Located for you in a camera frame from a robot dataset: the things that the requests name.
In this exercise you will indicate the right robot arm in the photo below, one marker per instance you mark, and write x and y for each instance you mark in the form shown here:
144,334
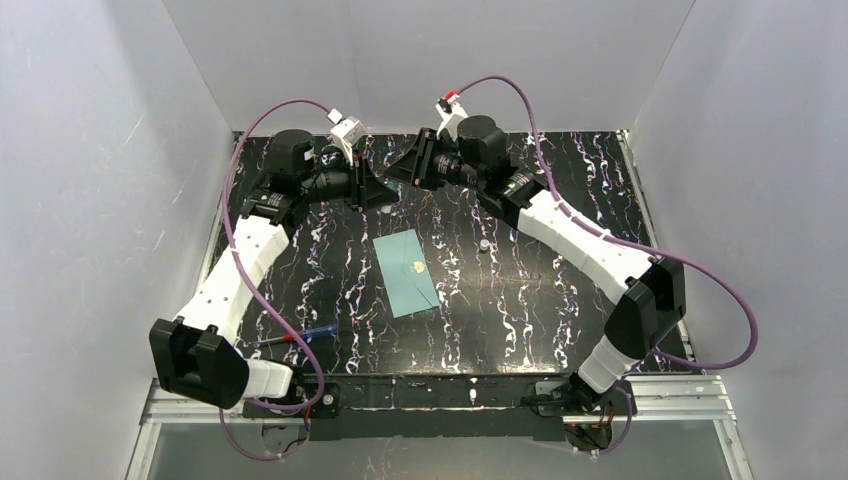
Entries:
647,290

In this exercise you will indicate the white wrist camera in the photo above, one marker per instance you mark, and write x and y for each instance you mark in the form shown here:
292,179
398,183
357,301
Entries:
345,133
451,113

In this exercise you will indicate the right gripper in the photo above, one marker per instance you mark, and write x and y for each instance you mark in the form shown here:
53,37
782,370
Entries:
425,162

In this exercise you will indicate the blue red screwdriver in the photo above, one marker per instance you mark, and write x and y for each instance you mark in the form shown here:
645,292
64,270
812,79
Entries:
307,334

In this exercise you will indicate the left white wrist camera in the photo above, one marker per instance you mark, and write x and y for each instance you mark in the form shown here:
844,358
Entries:
345,133

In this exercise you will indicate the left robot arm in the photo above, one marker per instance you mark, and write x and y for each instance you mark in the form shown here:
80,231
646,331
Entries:
195,353

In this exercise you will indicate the teal envelope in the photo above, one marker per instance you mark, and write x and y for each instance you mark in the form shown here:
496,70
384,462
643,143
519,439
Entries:
405,273

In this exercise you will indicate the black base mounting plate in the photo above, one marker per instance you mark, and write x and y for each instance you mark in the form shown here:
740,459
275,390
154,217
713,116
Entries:
541,407

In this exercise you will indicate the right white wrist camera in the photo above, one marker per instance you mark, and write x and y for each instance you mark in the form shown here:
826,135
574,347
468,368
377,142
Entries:
451,113

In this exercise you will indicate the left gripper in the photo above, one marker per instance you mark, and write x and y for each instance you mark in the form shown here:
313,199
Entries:
358,179

